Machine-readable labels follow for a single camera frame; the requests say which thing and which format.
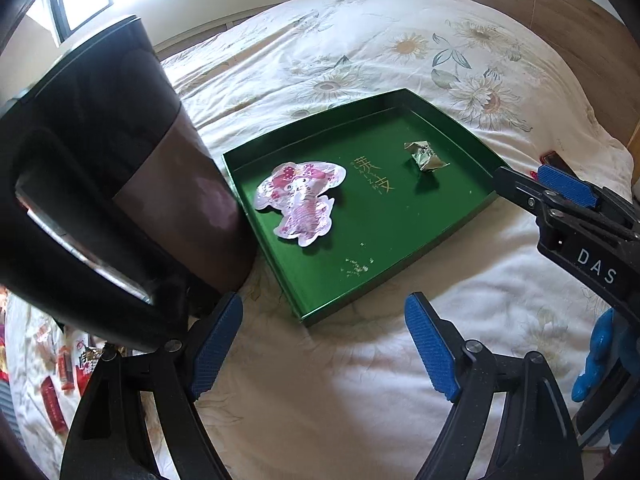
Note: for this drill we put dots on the window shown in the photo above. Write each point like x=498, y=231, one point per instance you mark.
x=80, y=10

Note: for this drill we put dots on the orange red snack packet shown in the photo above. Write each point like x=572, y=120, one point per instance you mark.
x=66, y=367

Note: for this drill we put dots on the crumpled silver wrapper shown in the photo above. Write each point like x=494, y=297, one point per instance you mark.
x=425, y=157

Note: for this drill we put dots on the red white snack packet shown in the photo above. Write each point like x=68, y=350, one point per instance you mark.
x=87, y=357

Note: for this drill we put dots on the black electric kettle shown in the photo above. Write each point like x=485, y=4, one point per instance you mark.
x=125, y=175

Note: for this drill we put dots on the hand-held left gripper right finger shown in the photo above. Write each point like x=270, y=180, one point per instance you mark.
x=431, y=347

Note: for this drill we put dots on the pink cartoon snack packet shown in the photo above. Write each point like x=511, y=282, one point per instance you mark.
x=300, y=195

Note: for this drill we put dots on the person's right hand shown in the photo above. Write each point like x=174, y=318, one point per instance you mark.
x=597, y=355

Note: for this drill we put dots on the long red snack packet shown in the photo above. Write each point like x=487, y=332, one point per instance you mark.
x=54, y=405

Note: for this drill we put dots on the dark red flat case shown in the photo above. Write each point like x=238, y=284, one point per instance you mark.
x=554, y=160

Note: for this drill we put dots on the wooden headboard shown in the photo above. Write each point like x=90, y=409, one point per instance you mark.
x=550, y=5

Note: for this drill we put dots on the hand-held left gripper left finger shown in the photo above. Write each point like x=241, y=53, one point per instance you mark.
x=216, y=347

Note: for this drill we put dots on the floral white bedspread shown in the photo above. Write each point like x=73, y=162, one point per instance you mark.
x=350, y=410

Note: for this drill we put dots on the green cardboard tray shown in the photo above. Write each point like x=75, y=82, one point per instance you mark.
x=390, y=230

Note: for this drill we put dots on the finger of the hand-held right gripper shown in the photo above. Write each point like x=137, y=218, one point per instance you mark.
x=567, y=185
x=517, y=187

